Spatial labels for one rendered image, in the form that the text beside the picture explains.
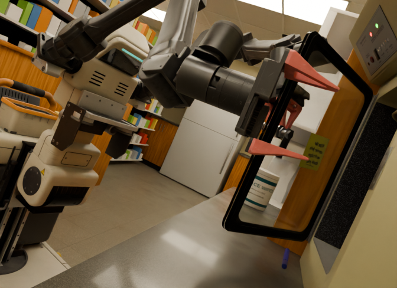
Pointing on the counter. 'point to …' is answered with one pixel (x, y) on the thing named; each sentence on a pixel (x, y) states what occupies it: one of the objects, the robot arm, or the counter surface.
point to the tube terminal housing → (364, 229)
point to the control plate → (365, 49)
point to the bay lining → (357, 176)
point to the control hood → (372, 4)
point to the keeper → (380, 168)
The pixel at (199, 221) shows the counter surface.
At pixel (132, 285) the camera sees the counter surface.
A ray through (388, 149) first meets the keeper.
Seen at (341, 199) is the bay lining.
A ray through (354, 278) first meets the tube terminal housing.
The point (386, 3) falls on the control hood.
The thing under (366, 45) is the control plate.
